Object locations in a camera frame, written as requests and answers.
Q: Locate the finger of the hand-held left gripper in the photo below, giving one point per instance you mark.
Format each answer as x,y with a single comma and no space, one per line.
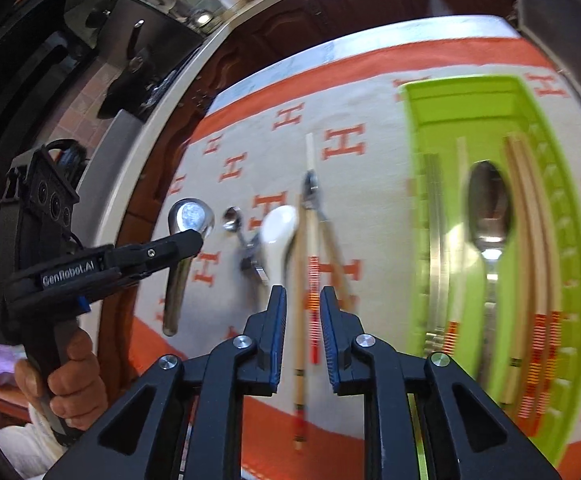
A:
160,252

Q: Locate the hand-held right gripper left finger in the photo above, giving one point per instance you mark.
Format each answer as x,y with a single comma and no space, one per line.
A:
280,340

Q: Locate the orange patterned table cloth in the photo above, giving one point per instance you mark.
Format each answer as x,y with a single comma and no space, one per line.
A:
370,200

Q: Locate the brown bamboo chopstick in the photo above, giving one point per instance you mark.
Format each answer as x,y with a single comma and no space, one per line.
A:
516,240
535,260

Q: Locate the steel ladle spoon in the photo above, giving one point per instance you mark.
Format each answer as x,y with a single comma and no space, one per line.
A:
190,215

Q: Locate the metal chopstick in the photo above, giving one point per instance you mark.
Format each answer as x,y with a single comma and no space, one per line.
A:
441,240
431,240

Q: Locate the steel splash panel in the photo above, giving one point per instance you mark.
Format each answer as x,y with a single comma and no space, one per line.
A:
155,25

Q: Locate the large steel spoon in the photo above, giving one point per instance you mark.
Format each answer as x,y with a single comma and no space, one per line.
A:
490,210

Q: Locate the black hanging wok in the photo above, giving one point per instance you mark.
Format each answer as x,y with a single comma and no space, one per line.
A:
98,10

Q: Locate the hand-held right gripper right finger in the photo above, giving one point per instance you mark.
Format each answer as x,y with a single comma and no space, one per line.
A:
328,340

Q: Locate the dark wooden base cabinets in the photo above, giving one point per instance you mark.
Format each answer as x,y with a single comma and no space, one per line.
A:
320,5

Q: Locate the white ceramic spoon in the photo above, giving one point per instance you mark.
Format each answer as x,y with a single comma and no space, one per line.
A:
280,225

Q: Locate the black range hood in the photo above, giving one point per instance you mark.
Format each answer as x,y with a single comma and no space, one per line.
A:
5,55

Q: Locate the black frying pan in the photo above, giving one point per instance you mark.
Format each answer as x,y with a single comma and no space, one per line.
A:
120,90

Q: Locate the wooden chopsticks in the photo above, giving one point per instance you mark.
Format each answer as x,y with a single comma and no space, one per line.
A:
311,185

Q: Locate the small steel spoon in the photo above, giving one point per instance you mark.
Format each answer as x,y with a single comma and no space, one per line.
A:
230,217

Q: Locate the light chopstick with red bands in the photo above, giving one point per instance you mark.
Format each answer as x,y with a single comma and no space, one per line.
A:
461,185
312,240
553,270

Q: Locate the person's left hand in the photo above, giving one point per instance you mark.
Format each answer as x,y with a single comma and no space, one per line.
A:
78,385

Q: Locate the white kitchen countertop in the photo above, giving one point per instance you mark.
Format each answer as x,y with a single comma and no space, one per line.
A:
170,90

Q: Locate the green plastic utensil tray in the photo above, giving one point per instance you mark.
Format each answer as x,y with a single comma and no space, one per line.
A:
450,110

